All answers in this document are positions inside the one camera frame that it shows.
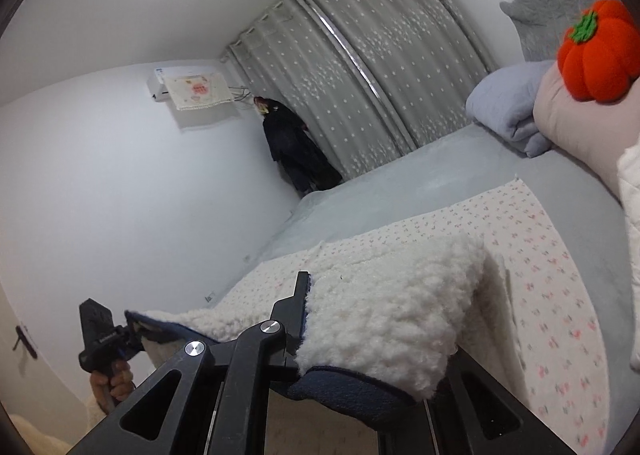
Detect white fleece jacket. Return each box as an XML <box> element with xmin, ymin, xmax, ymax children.
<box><xmin>124</xmin><ymin>234</ymin><xmax>502</xmax><ymax>432</ymax></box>

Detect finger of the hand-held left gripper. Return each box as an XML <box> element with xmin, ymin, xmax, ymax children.
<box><xmin>123</xmin><ymin>324</ymin><xmax>147</xmax><ymax>355</ymax></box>

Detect grey dotted curtain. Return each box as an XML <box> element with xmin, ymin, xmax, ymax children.
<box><xmin>221</xmin><ymin>0</ymin><xmax>417</xmax><ymax>182</ymax></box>
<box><xmin>299</xmin><ymin>0</ymin><xmax>502</xmax><ymax>152</ymax></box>

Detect person's left forearm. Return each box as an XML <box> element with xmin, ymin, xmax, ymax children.
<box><xmin>9</xmin><ymin>392</ymin><xmax>108</xmax><ymax>455</ymax></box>

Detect dark hanging clothes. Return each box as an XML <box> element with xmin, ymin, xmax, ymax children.
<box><xmin>252</xmin><ymin>95</ymin><xmax>344</xmax><ymax>199</ymax></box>

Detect white quilted blanket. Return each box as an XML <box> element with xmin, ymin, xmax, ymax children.
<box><xmin>616</xmin><ymin>139</ymin><xmax>640</xmax><ymax>372</ymax></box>

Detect black door handle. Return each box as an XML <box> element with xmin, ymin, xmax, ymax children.
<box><xmin>14</xmin><ymin>324</ymin><xmax>39</xmax><ymax>361</ymax></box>

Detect pink pillow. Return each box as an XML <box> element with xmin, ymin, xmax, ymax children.
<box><xmin>532</xmin><ymin>62</ymin><xmax>640</xmax><ymax>196</ymax></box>

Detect person's left hand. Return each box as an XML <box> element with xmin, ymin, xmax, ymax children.
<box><xmin>89</xmin><ymin>368</ymin><xmax>137</xmax><ymax>416</ymax></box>

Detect cherry print blanket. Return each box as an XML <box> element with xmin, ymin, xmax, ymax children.
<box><xmin>214</xmin><ymin>177</ymin><xmax>628</xmax><ymax>455</ymax></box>

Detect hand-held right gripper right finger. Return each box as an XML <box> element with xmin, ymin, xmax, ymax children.
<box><xmin>424</xmin><ymin>347</ymin><xmax>577</xmax><ymax>455</ymax></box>

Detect white air conditioner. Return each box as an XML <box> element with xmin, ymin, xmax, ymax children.
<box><xmin>146</xmin><ymin>65</ymin><xmax>236</xmax><ymax>104</ymax></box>

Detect orange pumpkin cushion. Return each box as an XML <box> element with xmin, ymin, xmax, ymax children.
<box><xmin>556</xmin><ymin>0</ymin><xmax>634</xmax><ymax>104</ymax></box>

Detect bed with grey sheet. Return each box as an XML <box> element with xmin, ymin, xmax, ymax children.
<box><xmin>257</xmin><ymin>124</ymin><xmax>632</xmax><ymax>455</ymax></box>

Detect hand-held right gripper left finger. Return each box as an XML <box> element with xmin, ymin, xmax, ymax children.
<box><xmin>65</xmin><ymin>271</ymin><xmax>311</xmax><ymax>455</ymax></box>

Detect grey quilted pillow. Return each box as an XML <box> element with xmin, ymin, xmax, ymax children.
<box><xmin>500</xmin><ymin>0</ymin><xmax>625</xmax><ymax>66</ymax></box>

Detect blue-grey folded blanket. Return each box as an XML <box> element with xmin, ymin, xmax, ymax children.
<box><xmin>465</xmin><ymin>60</ymin><xmax>557</xmax><ymax>158</ymax></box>

